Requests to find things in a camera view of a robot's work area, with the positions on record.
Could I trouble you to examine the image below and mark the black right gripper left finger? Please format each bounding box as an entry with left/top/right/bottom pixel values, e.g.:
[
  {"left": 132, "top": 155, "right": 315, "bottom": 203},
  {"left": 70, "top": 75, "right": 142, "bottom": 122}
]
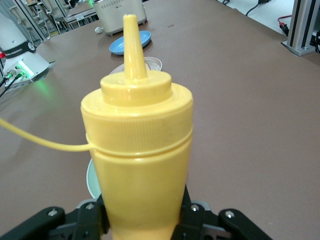
[{"left": 0, "top": 197, "right": 111, "bottom": 240}]

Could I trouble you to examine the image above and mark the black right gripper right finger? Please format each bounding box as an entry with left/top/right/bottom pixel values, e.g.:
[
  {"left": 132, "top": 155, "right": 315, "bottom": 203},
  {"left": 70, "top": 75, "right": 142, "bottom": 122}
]
[{"left": 172, "top": 184, "right": 273, "bottom": 240}]

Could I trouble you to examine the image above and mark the yellow squeeze bottle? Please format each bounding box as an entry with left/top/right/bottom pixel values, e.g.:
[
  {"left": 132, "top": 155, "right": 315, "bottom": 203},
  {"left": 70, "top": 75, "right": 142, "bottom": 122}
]
[{"left": 0, "top": 13, "right": 195, "bottom": 240}]

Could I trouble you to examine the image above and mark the mint green plate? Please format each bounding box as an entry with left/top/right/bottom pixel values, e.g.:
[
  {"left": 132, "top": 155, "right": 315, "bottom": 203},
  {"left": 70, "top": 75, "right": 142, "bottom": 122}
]
[{"left": 86, "top": 158, "right": 104, "bottom": 200}]

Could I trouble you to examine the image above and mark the beige plate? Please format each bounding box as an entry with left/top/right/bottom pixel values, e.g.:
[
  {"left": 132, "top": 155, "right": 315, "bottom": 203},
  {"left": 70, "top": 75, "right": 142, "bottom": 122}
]
[{"left": 109, "top": 56, "right": 164, "bottom": 76}]

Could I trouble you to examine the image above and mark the blue plate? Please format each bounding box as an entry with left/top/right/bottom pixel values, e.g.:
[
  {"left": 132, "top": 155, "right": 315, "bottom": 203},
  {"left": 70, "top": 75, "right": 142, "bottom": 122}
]
[{"left": 109, "top": 30, "right": 153, "bottom": 56}]

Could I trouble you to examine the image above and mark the beige toaster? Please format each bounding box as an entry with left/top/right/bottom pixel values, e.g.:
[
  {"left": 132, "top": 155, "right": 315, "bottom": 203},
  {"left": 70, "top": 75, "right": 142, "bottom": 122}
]
[{"left": 93, "top": 0, "right": 148, "bottom": 36}]

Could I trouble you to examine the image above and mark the black base power cable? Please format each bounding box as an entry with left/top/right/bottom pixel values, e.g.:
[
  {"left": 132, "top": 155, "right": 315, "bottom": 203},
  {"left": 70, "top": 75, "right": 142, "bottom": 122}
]
[{"left": 0, "top": 70, "right": 26, "bottom": 99}]

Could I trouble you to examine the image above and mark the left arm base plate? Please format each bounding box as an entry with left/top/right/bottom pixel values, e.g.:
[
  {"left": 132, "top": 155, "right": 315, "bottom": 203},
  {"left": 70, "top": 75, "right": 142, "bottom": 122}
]
[{"left": 0, "top": 61, "right": 56, "bottom": 94}]

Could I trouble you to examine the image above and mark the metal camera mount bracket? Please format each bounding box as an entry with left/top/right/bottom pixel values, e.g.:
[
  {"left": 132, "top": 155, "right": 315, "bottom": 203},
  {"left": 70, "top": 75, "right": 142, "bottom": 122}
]
[{"left": 281, "top": 39, "right": 316, "bottom": 57}]

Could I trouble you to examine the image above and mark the red clip cable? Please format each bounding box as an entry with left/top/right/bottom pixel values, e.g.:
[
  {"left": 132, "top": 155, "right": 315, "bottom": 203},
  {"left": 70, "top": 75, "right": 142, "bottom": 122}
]
[{"left": 276, "top": 14, "right": 292, "bottom": 36}]

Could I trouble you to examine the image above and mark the aluminium camera mount post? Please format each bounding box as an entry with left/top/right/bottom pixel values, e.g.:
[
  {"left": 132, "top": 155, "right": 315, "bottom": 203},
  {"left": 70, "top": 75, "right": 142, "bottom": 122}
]
[{"left": 287, "top": 0, "right": 320, "bottom": 57}]

